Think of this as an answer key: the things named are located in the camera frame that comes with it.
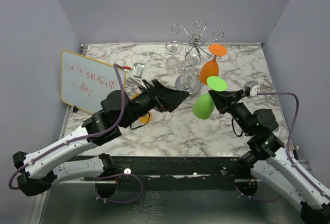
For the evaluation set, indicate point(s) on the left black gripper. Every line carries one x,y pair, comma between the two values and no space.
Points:
169,99

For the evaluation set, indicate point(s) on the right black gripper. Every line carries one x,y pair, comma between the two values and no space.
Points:
223,99

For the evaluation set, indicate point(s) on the green plastic wine glass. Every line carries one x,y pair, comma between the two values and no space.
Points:
204,105

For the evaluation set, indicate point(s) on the clear wine glass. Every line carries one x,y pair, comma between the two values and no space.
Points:
135,130
190,75

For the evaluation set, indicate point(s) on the yellow plastic wine glass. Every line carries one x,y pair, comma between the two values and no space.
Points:
146,118

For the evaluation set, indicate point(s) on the orange plastic wine glass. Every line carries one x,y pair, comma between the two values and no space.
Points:
211,67

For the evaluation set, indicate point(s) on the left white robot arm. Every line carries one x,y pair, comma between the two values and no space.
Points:
61,161

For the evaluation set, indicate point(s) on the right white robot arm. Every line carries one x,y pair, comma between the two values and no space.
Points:
270,161

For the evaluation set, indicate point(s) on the chrome wine glass rack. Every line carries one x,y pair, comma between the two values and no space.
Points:
195,45

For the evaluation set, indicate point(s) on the clear glass hanging on rack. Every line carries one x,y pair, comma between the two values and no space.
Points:
172,63

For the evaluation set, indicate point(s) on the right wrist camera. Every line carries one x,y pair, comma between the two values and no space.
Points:
252,89

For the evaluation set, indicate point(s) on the small whiteboard yellow frame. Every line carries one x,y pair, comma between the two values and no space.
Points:
85,82

